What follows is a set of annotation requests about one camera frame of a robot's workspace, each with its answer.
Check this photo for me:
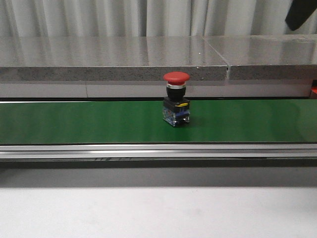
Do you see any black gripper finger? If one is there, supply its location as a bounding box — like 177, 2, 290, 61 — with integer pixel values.
285, 0, 317, 31

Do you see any red mushroom push button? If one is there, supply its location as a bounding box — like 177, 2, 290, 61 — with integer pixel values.
162, 71, 190, 127

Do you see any grey stone slab right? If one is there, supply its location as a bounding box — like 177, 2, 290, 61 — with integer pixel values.
204, 34, 317, 81

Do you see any grey stone slab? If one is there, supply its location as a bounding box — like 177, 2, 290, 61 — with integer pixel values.
0, 37, 227, 82
204, 34, 317, 81

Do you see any red plastic tray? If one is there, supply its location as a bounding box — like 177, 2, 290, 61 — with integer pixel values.
310, 86, 317, 99

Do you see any white base panel under slab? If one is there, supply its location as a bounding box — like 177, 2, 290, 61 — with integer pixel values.
0, 79, 312, 98

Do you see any green conveyor belt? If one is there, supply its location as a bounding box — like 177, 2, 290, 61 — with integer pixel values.
0, 99, 317, 144

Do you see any white curtain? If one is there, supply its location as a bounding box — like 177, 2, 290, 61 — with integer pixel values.
0, 0, 317, 38

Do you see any grey stone slab left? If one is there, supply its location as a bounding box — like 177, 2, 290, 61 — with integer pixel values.
0, 37, 227, 82

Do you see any aluminium conveyor frame rail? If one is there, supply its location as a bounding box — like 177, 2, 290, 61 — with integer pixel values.
0, 143, 317, 168

